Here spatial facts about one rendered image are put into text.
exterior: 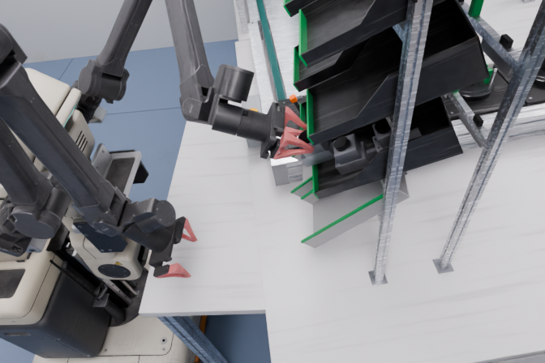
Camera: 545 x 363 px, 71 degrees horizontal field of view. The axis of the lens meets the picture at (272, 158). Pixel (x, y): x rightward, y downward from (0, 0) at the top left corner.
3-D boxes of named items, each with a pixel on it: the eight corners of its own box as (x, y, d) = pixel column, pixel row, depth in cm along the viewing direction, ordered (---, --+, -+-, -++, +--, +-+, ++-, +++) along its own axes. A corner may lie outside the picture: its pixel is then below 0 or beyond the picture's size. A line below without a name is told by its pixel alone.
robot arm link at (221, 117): (205, 126, 76) (206, 130, 70) (214, 92, 75) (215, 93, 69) (239, 135, 77) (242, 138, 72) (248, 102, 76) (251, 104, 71)
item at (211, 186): (142, 317, 103) (138, 313, 101) (195, 101, 163) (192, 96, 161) (409, 309, 95) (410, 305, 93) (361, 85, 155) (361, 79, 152)
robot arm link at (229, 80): (212, 119, 83) (180, 113, 76) (226, 67, 81) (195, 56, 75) (251, 134, 75) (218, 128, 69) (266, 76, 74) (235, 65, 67)
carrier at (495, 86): (447, 123, 118) (456, 91, 109) (417, 78, 135) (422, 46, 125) (524, 108, 118) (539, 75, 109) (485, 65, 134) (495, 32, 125)
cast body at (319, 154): (307, 167, 80) (290, 148, 76) (306, 151, 83) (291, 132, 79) (344, 155, 77) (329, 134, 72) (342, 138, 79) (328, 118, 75)
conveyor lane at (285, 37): (292, 171, 126) (289, 151, 119) (263, 39, 182) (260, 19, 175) (377, 155, 125) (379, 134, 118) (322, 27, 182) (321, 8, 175)
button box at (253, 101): (248, 148, 130) (245, 136, 125) (243, 109, 144) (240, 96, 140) (268, 145, 130) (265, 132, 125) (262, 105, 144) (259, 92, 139)
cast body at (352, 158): (341, 176, 77) (325, 155, 73) (340, 159, 80) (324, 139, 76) (381, 163, 74) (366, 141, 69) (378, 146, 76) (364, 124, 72)
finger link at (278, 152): (319, 121, 76) (275, 108, 74) (320, 148, 72) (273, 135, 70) (306, 142, 81) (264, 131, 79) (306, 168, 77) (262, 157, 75)
